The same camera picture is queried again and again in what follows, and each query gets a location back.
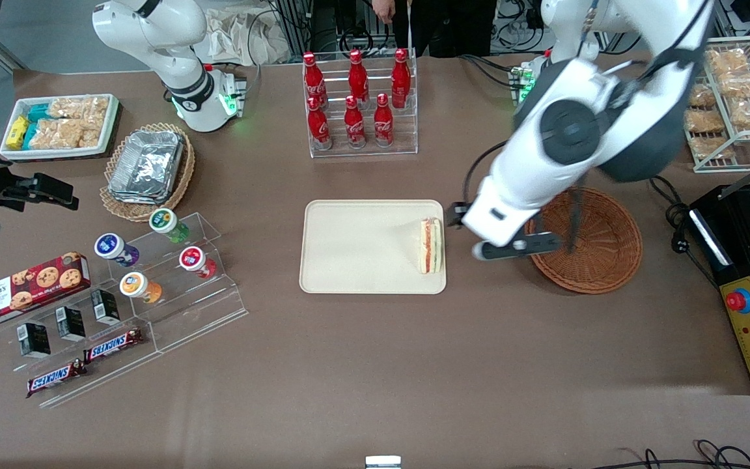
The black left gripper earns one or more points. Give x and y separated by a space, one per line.
458 214

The triangular sandwich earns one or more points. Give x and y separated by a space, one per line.
430 246

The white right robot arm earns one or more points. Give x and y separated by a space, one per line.
166 39

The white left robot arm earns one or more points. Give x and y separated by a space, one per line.
570 130

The beige plastic tray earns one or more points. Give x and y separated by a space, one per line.
362 247

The white rectangular snack tray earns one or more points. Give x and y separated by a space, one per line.
113 124

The brown round wicker basket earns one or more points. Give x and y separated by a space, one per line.
603 247

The light oval wicker basket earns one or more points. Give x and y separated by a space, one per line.
186 176

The teal snack pack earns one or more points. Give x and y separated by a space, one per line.
39 113
30 135

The yellow snack pack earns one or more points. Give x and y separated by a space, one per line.
17 132

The red Walkers cookie box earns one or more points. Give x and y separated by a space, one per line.
30 290

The purple small jar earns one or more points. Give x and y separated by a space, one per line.
111 247

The clear acrylic bottle rack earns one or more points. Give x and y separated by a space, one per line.
362 151

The red cola bottle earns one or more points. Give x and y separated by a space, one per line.
383 125
314 81
354 127
401 79
357 78
319 129

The stack of foil trays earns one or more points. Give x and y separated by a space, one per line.
147 166

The small black box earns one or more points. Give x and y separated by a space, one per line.
35 340
71 324
105 307

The green small jar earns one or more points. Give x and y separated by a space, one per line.
166 223

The orange small jar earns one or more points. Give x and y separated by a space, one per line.
137 286

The Snickers chocolate bar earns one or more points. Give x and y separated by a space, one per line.
56 378
113 346

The red small jar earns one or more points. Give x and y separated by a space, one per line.
194 260

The person in dark clothes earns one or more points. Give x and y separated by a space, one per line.
446 26

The clear acrylic stepped display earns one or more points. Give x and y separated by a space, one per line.
193 312

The crumpled beige bag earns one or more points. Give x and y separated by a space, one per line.
238 36

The black appliance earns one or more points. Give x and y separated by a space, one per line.
743 228

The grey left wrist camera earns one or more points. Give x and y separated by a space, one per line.
521 246

